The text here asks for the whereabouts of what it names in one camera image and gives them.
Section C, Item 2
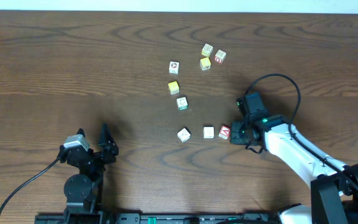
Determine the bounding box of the red block letter A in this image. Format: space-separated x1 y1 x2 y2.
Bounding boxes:
219 125 231 139

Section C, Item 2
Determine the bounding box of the white block letter M ladybug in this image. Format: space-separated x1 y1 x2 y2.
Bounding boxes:
203 126 214 139

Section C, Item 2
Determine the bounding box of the white block number 4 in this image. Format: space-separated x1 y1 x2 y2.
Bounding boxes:
177 128 191 142

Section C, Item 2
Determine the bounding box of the yellow white block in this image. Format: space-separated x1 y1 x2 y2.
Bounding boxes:
200 57 211 71

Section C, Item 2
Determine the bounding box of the yellow bordered block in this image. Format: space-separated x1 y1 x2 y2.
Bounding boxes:
201 44 213 57

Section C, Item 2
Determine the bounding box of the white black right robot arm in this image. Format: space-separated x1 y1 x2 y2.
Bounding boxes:
230 111 358 223

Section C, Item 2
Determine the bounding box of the white block with green edge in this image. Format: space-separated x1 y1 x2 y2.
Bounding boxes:
177 96 188 110

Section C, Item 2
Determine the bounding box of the red bordered block rear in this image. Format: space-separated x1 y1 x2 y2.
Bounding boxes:
214 49 227 64

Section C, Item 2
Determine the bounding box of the yellow top block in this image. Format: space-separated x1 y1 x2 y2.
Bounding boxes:
168 81 180 95

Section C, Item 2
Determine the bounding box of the white block with letter A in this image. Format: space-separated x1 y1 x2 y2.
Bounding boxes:
169 61 180 74

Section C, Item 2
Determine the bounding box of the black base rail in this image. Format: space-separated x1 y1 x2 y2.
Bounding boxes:
34 212 281 224

